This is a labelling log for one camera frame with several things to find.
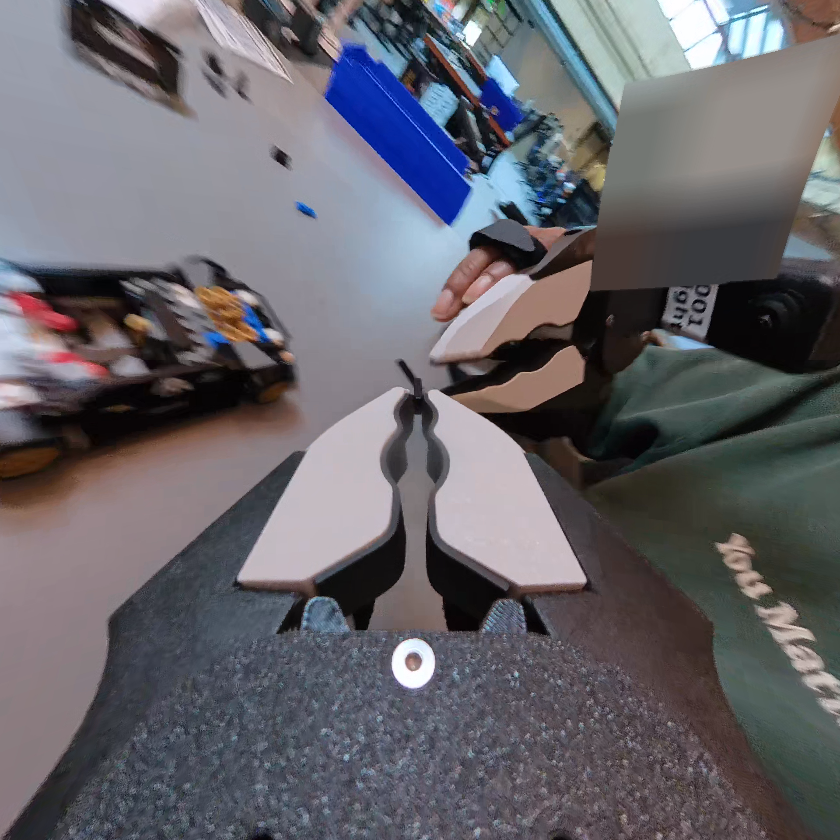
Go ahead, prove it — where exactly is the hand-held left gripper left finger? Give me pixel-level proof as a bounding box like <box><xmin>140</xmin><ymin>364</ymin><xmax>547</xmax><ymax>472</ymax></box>
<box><xmin>236</xmin><ymin>387</ymin><xmax>411</xmax><ymax>626</ymax></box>

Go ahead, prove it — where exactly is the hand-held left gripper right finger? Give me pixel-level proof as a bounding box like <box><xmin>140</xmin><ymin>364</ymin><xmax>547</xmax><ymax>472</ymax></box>
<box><xmin>425</xmin><ymin>388</ymin><xmax>589</xmax><ymax>630</ymax></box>

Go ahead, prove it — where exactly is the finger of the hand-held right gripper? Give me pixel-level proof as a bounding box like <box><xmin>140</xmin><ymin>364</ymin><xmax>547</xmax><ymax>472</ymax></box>
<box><xmin>449</xmin><ymin>345</ymin><xmax>588</xmax><ymax>416</ymax></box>
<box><xmin>430</xmin><ymin>261</ymin><xmax>595</xmax><ymax>365</ymax></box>

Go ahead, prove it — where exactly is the thin black lego piece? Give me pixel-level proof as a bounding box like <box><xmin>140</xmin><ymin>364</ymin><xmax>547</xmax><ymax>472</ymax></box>
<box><xmin>395</xmin><ymin>358</ymin><xmax>427</xmax><ymax>417</ymax></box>

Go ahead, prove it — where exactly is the black lego car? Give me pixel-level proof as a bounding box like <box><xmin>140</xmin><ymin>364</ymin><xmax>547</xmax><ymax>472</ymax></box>
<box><xmin>0</xmin><ymin>255</ymin><xmax>298</xmax><ymax>480</ymax></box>

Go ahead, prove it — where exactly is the black printed lego panel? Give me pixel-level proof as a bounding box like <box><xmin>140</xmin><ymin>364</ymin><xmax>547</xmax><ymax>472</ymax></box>
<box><xmin>69</xmin><ymin>0</ymin><xmax>198</xmax><ymax>120</ymax></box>

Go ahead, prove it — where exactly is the person's right hand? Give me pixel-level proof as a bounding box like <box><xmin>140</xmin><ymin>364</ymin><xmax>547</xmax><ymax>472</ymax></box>
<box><xmin>432</xmin><ymin>225</ymin><xmax>597</xmax><ymax>322</ymax></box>

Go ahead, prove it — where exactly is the person's green sweatshirt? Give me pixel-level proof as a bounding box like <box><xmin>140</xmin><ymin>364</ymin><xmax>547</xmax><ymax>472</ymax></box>
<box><xmin>577</xmin><ymin>341</ymin><xmax>840</xmax><ymax>840</ymax></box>

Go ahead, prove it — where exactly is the wooden workbench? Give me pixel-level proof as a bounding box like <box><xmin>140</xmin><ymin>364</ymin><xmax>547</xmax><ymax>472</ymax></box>
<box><xmin>400</xmin><ymin>29</ymin><xmax>517</xmax><ymax>148</ymax></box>

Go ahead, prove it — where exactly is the white printed sheet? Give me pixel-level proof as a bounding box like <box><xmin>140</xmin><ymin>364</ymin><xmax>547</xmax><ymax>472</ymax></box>
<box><xmin>190</xmin><ymin>0</ymin><xmax>294</xmax><ymax>84</ymax></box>

